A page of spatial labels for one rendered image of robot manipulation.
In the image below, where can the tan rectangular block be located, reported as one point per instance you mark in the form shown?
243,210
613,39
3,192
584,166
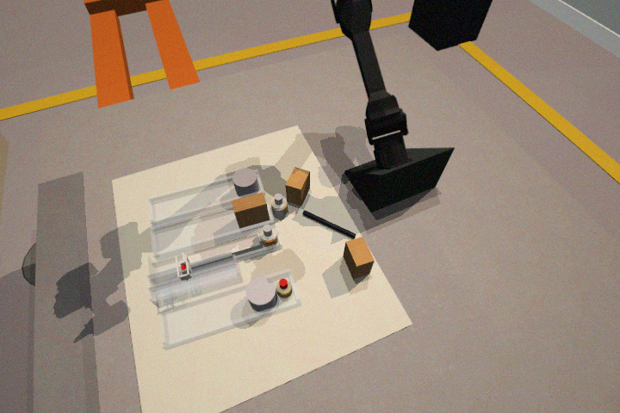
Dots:
358,257

